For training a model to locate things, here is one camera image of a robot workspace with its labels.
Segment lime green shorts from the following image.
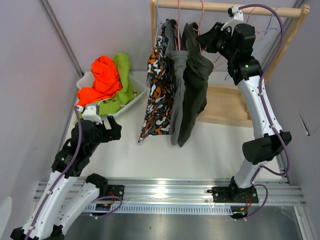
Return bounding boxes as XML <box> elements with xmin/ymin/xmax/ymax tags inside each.
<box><xmin>73</xmin><ymin>52</ymin><xmax>141</xmax><ymax>126</ymax></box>

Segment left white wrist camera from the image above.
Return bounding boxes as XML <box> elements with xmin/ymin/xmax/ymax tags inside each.
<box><xmin>76</xmin><ymin>103</ymin><xmax>103</xmax><ymax>125</ymax></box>

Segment purple cable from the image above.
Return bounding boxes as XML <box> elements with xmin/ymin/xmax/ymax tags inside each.
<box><xmin>233</xmin><ymin>4</ymin><xmax>292</xmax><ymax>222</ymax></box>
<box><xmin>23</xmin><ymin>106</ymin><xmax>123</xmax><ymax>240</ymax></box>

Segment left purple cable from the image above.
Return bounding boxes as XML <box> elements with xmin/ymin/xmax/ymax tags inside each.
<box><xmin>23</xmin><ymin>106</ymin><xmax>123</xmax><ymax>240</ymax></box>

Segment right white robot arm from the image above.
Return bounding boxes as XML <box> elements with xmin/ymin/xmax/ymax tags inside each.
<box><xmin>197</xmin><ymin>22</ymin><xmax>292</xmax><ymax>203</ymax></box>

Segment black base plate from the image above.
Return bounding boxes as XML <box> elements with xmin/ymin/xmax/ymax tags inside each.
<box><xmin>99</xmin><ymin>184</ymin><xmax>125</xmax><ymax>202</ymax></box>
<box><xmin>206</xmin><ymin>186</ymin><xmax>259</xmax><ymax>204</ymax></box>

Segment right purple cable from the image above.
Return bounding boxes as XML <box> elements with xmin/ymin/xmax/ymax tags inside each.
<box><xmin>233</xmin><ymin>4</ymin><xmax>292</xmax><ymax>222</ymax></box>

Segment slotted white cable duct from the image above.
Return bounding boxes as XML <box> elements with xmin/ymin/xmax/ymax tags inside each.
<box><xmin>83</xmin><ymin>203</ymin><xmax>233</xmax><ymax>216</ymax></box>

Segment pink hanger of orange shorts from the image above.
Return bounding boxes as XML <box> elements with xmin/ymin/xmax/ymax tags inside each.
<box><xmin>212</xmin><ymin>6</ymin><xmax>273</xmax><ymax>70</ymax></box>

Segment dark olive shorts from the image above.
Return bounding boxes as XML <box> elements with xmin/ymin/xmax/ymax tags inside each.
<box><xmin>177</xmin><ymin>22</ymin><xmax>214</xmax><ymax>147</ymax></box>

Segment pink hanger of grey shorts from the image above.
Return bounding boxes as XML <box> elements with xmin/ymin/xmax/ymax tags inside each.
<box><xmin>176</xmin><ymin>0</ymin><xmax>181</xmax><ymax>51</ymax></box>

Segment orange shorts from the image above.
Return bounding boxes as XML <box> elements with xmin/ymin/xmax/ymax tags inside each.
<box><xmin>77</xmin><ymin>56</ymin><xmax>123</xmax><ymax>107</ymax></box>

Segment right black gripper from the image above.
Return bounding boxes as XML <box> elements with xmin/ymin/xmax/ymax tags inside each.
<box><xmin>196</xmin><ymin>22</ymin><xmax>237</xmax><ymax>61</ymax></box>

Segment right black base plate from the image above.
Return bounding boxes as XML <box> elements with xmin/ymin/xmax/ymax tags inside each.
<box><xmin>206</xmin><ymin>186</ymin><xmax>259</xmax><ymax>204</ymax></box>

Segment white plastic basket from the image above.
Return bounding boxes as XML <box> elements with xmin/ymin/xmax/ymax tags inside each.
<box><xmin>76</xmin><ymin>71</ymin><xmax>148</xmax><ymax>119</ymax></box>

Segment wooden clothes rack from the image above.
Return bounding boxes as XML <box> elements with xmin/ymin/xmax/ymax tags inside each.
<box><xmin>158</xmin><ymin>0</ymin><xmax>310</xmax><ymax>127</ymax></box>

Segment blue wire hanger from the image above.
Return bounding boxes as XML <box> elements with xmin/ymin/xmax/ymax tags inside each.
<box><xmin>224</xmin><ymin>6</ymin><xmax>280</xmax><ymax>81</ymax></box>

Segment aluminium mounting rail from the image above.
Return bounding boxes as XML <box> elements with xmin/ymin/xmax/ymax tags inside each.
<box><xmin>33</xmin><ymin>176</ymin><xmax>307</xmax><ymax>207</ymax></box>

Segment light grey shorts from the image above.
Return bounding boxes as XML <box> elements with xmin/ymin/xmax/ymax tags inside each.
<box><xmin>165</xmin><ymin>19</ymin><xmax>189</xmax><ymax>146</ymax></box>

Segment blue hanger of camouflage shorts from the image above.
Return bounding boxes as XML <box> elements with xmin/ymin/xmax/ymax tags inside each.
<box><xmin>150</xmin><ymin>0</ymin><xmax>164</xmax><ymax>47</ymax></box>

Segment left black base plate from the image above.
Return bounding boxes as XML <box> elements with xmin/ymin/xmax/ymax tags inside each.
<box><xmin>99</xmin><ymin>184</ymin><xmax>125</xmax><ymax>202</ymax></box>

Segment camouflage patterned shorts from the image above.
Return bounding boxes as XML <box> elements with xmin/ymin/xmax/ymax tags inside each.
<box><xmin>137</xmin><ymin>20</ymin><xmax>176</xmax><ymax>144</ymax></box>

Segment pink hanger of olive shorts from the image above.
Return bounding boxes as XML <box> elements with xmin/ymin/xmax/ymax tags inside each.
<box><xmin>196</xmin><ymin>0</ymin><xmax>205</xmax><ymax>55</ymax></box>

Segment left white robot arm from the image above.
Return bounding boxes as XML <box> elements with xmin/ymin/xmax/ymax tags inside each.
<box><xmin>10</xmin><ymin>116</ymin><xmax>123</xmax><ymax>240</ymax></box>

